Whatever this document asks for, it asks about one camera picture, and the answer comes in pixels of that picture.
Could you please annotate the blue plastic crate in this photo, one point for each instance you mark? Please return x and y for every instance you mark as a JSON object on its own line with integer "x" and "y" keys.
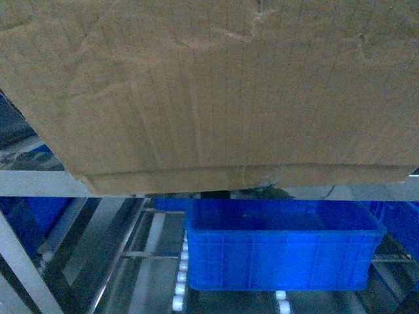
{"x": 291, "y": 245}

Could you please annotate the blue crate at left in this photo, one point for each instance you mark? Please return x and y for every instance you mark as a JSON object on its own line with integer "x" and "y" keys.
{"x": 32, "y": 218}

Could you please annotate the large cardboard box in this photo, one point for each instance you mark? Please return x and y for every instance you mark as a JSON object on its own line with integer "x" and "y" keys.
{"x": 138, "y": 97}

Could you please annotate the blue crate at right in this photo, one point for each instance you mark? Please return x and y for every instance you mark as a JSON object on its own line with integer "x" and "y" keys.
{"x": 401, "y": 221}

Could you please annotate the metal shelf rack frame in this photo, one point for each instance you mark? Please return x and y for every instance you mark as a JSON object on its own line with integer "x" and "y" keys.
{"x": 122, "y": 254}

